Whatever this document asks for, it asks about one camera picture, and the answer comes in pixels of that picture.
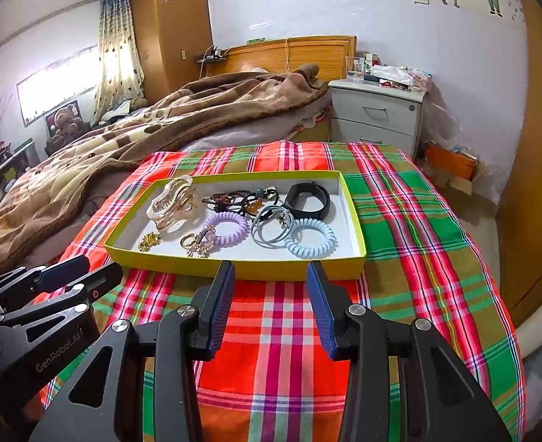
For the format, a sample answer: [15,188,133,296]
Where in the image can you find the brown patterned fleece blanket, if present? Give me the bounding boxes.
[0,65,329,279]

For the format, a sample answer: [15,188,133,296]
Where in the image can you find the hair tie with teal bead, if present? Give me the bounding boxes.
[248,185,281,204]

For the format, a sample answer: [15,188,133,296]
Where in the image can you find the white paper roll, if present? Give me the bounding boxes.
[513,299,542,360]

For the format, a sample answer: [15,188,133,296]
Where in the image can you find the grey two-drawer nightstand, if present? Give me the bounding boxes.
[328,78,426,159]

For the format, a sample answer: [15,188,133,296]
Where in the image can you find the dark shelf with bottles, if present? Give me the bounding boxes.
[0,140,39,213]

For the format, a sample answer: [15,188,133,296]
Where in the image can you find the clear plastic cup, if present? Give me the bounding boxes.
[345,55,367,83]

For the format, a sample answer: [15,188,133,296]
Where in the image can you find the pink box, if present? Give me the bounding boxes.
[409,69,433,92]

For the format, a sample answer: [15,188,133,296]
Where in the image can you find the gold ornate hair clip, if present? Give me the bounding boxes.
[181,225,218,257]

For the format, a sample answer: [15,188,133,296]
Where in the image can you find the white tissue pack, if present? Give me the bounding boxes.
[371,64,414,84]

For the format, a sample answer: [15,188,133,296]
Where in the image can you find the bright window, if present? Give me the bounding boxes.
[17,43,100,127]

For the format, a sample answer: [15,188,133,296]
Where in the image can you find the grey elastic hair ties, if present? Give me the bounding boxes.
[251,206,294,247]

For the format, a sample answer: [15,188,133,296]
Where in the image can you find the wall shelf with chargers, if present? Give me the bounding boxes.
[196,46,230,64]

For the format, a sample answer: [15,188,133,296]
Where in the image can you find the pearly beige hair claw clip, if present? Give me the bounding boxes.
[146,175,203,233]

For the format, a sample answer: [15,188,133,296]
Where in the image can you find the wooden wardrobe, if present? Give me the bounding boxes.
[130,0,214,106]

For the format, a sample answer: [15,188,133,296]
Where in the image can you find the gold chain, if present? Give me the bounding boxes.
[138,232,162,253]

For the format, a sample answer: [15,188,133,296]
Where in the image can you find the orange box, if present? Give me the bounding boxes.
[425,143,479,182]

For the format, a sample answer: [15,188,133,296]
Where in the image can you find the dark beaded bracelet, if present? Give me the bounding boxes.
[202,186,253,216]

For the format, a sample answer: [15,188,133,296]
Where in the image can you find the dotted cream curtain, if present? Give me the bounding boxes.
[91,0,148,125]

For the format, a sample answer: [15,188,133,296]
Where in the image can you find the light blue spiral hair tie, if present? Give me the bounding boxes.
[284,218,337,259]

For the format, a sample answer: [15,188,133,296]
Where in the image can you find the purple spiral hair tie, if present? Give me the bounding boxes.
[205,212,249,246]

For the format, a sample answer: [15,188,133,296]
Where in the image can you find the red green plaid cloth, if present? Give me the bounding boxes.
[38,140,527,442]

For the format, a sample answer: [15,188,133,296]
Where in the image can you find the wooden bed headboard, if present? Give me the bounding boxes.
[205,35,358,84]

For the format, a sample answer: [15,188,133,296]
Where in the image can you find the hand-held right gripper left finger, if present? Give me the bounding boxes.
[28,260,236,442]

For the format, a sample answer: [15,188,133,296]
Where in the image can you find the brown teddy bear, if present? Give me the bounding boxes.
[45,101,90,148]

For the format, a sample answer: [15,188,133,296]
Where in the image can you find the wooden door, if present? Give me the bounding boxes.
[496,0,542,327]

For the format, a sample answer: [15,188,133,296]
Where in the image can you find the clear plastic bag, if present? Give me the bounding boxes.
[420,99,504,203]

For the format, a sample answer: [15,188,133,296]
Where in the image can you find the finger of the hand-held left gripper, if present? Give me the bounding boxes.
[0,255,91,307]
[0,262,125,342]

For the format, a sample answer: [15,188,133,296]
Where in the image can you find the black wrist band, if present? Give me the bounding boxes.
[283,181,331,220]

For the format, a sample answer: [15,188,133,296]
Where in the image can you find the pale bed sheet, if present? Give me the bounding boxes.
[179,101,331,152]

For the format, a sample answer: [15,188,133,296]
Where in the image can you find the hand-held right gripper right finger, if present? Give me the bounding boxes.
[306,260,513,442]

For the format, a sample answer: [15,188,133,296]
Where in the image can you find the yellow-green shallow cardboard box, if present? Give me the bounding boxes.
[104,170,367,281]

